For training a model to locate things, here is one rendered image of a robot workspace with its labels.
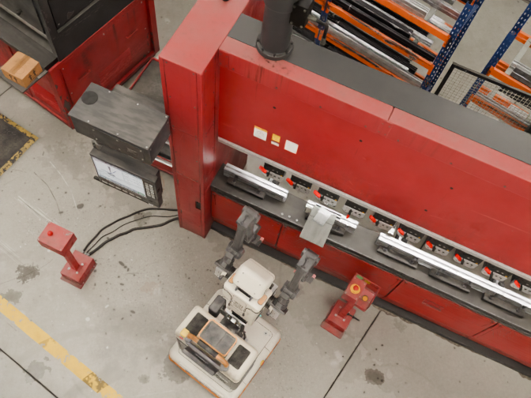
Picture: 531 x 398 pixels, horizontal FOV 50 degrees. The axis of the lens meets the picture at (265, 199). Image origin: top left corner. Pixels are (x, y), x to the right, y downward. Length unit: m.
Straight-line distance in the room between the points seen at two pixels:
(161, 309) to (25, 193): 1.61
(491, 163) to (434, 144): 0.29
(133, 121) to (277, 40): 0.92
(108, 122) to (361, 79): 1.39
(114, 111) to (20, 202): 2.27
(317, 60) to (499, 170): 1.08
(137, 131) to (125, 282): 1.99
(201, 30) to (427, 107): 1.25
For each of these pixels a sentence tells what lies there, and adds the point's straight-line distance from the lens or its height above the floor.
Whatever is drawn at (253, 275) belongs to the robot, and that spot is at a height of 1.39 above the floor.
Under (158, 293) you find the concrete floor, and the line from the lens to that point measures 4.85.
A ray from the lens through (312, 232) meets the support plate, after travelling 3.99.
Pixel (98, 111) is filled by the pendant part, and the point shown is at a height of 1.95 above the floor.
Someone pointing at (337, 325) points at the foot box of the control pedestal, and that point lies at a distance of 4.77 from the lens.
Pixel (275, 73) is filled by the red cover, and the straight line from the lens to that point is 2.99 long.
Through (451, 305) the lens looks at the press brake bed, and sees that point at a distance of 4.42.
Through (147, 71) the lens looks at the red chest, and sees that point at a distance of 4.65.
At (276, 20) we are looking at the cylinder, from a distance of 2.85.
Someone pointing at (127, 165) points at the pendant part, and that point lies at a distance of 3.50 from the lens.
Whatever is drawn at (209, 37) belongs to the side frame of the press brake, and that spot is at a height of 2.30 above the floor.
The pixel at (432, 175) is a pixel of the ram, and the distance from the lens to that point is 3.24.
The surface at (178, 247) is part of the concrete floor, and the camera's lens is 4.96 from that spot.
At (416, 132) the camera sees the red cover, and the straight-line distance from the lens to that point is 2.96.
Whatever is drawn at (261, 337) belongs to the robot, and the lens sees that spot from 4.47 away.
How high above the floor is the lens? 4.65
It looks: 64 degrees down
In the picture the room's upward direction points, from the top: 12 degrees clockwise
